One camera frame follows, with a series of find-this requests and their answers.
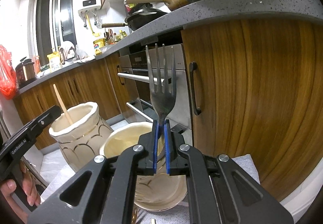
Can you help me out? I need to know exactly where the steel rice cooker pot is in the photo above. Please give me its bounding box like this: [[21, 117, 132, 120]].
[[15, 57, 37, 88]]

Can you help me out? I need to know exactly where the stainless built-in oven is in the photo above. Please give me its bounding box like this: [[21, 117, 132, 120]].
[[116, 43, 193, 136]]

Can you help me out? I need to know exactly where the black wok wooden handle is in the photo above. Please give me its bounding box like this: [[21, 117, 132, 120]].
[[102, 8, 167, 31]]

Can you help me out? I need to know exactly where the grey speckled countertop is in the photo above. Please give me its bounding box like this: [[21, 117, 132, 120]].
[[15, 0, 323, 98]]

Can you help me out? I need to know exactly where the red plastic bag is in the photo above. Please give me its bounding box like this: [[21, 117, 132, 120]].
[[0, 45, 17, 100]]

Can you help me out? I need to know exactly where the brown pot wooden handle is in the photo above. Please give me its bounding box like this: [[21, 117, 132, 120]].
[[124, 0, 189, 11]]

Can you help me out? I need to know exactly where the silver fork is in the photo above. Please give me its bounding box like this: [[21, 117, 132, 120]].
[[145, 44, 177, 128]]

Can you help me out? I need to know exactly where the wooden chopstick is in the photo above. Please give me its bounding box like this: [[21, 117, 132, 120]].
[[53, 84, 74, 125]]

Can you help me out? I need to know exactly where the wooden lower cabinets left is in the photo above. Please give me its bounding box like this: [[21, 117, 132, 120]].
[[12, 51, 127, 151]]

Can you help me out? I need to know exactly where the yellow snack bag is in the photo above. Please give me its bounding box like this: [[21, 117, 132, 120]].
[[47, 52, 62, 72]]

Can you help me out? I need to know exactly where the person's left hand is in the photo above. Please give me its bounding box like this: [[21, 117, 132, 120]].
[[1, 161, 41, 223]]

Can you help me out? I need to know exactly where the yellow seasoning container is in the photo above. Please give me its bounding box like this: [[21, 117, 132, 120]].
[[93, 38, 106, 55]]

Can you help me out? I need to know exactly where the wooden cabinet door right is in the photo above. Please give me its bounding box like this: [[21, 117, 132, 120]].
[[181, 19, 322, 201]]

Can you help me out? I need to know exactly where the cream ceramic utensil holder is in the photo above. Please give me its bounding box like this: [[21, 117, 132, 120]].
[[49, 102, 187, 211]]

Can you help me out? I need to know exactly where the sliding glass window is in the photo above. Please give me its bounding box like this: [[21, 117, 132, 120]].
[[33, 0, 77, 66]]

